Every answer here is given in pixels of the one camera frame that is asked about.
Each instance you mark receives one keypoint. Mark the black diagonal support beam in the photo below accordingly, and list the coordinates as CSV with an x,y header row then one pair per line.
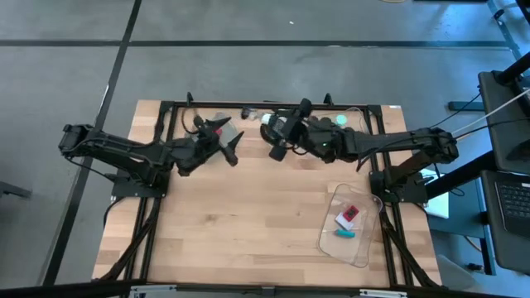
x,y
459,178

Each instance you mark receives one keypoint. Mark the grey floor object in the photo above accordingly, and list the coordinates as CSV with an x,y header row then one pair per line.
x,y
12,189

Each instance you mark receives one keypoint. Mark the black pole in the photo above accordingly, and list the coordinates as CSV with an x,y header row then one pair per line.
x,y
513,68

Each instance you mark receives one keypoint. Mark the teal rectangular case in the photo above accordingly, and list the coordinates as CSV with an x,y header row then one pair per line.
x,y
344,234

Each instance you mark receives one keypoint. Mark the white power adapter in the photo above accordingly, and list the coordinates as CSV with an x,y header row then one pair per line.
x,y
343,222

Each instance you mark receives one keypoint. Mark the black rig crossbar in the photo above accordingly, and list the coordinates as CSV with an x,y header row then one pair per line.
x,y
49,291

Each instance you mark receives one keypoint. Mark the black laptop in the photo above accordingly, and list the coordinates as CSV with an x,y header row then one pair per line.
x,y
515,203

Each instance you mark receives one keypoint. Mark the white box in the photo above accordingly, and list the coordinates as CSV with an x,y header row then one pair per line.
x,y
439,205

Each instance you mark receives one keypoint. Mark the grey plastic bin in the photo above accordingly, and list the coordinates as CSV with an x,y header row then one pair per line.
x,y
227,126

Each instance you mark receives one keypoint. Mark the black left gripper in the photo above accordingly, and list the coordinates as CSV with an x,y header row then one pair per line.
x,y
194,149

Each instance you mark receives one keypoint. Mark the long red block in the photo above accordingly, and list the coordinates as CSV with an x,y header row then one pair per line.
x,y
351,212

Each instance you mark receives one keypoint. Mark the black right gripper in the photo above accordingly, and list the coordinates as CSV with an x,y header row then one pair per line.
x,y
327,138

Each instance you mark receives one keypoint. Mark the black side desk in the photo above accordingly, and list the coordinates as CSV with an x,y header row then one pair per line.
x,y
497,124

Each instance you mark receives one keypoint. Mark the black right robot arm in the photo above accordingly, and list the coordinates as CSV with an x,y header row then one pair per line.
x,y
397,142

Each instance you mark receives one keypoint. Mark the clear plastic bin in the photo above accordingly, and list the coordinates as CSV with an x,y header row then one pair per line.
x,y
364,244
357,118

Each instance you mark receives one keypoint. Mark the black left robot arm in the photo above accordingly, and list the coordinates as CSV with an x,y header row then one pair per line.
x,y
124,149

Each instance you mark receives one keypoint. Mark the teal sand timer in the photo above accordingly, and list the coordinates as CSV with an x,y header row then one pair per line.
x,y
341,120

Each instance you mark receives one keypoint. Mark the black metal table frame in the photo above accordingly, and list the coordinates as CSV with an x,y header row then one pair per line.
x,y
248,104

